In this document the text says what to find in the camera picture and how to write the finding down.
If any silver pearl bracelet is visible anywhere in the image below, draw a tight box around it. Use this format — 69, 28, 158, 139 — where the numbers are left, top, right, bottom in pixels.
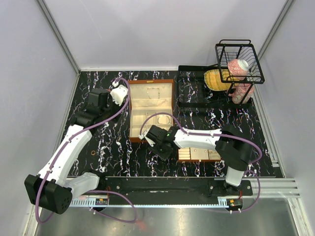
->
157, 115, 172, 125

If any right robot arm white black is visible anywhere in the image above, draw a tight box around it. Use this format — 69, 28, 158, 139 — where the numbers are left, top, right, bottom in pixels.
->
139, 125, 254, 195

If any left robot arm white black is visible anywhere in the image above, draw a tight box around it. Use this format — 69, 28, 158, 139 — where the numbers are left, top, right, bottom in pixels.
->
24, 85, 129, 214

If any brown flat jewelry tray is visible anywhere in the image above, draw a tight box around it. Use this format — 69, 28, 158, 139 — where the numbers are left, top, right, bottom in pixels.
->
178, 147, 221, 162

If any brown open jewelry box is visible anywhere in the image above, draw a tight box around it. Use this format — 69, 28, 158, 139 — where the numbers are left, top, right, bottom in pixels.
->
128, 79, 174, 143

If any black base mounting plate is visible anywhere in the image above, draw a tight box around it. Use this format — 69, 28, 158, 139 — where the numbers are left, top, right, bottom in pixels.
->
85, 177, 253, 208

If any black flat drain tray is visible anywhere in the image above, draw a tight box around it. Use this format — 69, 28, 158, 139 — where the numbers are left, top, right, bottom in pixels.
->
177, 64, 253, 109

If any yellow woven plate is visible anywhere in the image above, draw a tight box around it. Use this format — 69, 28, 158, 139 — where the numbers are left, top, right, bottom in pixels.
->
204, 69, 239, 91

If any pink patterned cup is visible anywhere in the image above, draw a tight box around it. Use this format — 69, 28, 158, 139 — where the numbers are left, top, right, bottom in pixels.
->
232, 84, 254, 104

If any pink patterned bowl in rack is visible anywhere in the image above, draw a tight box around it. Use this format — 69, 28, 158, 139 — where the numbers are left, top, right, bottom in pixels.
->
227, 59, 249, 76

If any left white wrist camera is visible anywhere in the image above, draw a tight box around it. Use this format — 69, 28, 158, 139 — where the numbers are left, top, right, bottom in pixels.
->
110, 82, 128, 106

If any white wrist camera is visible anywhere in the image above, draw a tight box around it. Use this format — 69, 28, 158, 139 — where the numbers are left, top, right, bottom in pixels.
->
138, 130, 155, 147
110, 82, 128, 106

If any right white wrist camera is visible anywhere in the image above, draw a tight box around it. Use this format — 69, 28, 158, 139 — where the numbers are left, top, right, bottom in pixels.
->
138, 130, 155, 147

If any necklace in box lid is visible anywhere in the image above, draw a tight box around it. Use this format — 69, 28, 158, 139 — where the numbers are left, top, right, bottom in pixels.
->
146, 86, 161, 100

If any black wire dish rack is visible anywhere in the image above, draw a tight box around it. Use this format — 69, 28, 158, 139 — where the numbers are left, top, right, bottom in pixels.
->
215, 39, 265, 84

